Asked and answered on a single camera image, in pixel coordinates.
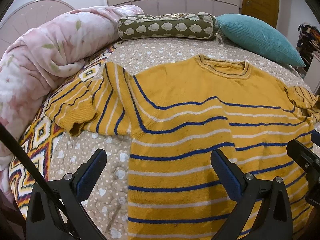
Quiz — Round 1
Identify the yellow striped knit sweater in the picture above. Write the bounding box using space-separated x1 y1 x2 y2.
46 55 319 239

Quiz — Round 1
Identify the beige dotted quilted bedspread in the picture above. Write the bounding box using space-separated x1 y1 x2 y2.
8 33 320 240

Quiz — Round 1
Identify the white cluttered shelf unit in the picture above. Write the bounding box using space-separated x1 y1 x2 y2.
297 23 319 94

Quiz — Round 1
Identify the pink floral duvet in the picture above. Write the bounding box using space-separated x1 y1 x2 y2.
0 4 145 203

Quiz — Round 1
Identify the brown wooden door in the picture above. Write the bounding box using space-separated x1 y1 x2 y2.
241 0 280 28

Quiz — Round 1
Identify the green hedgehog bolster pillow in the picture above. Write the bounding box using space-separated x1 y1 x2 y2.
118 12 218 40

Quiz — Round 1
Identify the pink rounded headboard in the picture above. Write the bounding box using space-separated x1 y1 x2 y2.
0 0 74 55

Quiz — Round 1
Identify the black cable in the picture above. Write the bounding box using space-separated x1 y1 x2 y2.
0 123 81 240

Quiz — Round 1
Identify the teal corduroy cushion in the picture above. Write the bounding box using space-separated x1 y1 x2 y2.
216 14 305 67

